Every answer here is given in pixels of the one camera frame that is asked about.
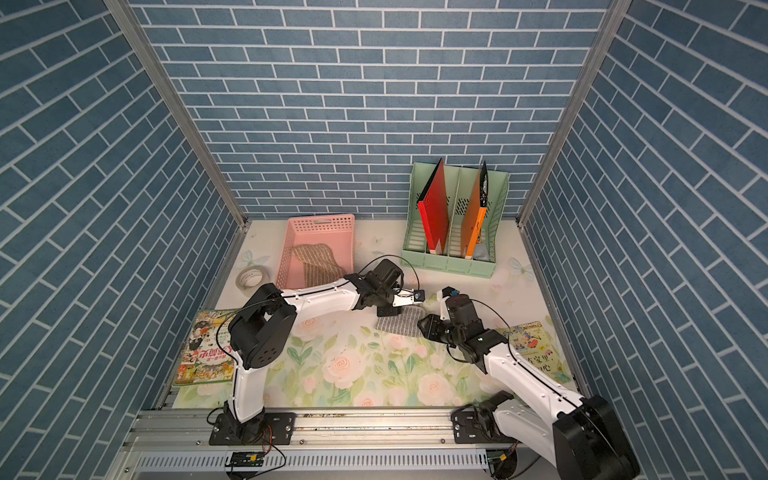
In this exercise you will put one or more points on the grey striped dishcloth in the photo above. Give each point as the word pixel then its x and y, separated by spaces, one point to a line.
pixel 405 323

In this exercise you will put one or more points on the beige striped dishcloth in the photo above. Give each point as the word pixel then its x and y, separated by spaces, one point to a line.
pixel 318 264

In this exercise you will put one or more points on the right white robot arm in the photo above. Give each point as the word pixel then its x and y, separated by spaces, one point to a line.
pixel 581 437

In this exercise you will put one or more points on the picture book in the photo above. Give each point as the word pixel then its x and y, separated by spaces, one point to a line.
pixel 206 356
pixel 537 346

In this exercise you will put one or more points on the green file organizer rack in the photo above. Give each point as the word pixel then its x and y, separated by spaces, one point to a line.
pixel 459 184

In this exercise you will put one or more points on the clear tape roll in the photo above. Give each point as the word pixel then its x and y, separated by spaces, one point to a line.
pixel 251 278

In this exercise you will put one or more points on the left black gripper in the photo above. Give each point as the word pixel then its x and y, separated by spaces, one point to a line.
pixel 389 311

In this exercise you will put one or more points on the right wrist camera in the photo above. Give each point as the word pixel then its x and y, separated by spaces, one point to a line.
pixel 446 293

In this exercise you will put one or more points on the pink perforated plastic basket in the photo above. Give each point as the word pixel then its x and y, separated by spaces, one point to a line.
pixel 337 231

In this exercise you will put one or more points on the small black controller board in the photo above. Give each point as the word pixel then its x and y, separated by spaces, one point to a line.
pixel 248 460

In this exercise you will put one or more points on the red folder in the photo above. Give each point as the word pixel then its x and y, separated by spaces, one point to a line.
pixel 432 205

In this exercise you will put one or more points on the right picture book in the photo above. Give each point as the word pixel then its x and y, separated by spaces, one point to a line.
pixel 537 346

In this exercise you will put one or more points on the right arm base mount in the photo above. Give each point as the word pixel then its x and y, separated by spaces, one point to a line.
pixel 474 423

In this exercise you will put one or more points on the aluminium rail frame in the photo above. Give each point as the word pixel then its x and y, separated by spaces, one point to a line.
pixel 173 444

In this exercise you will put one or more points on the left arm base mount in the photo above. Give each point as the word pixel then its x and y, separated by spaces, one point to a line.
pixel 266 428

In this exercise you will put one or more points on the orange folder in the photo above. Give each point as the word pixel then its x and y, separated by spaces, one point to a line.
pixel 475 213

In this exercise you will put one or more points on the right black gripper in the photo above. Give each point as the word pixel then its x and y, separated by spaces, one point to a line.
pixel 431 329

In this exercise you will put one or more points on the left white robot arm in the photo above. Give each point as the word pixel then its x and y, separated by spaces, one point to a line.
pixel 260 330

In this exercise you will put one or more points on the left picture book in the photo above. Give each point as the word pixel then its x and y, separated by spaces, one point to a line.
pixel 206 356

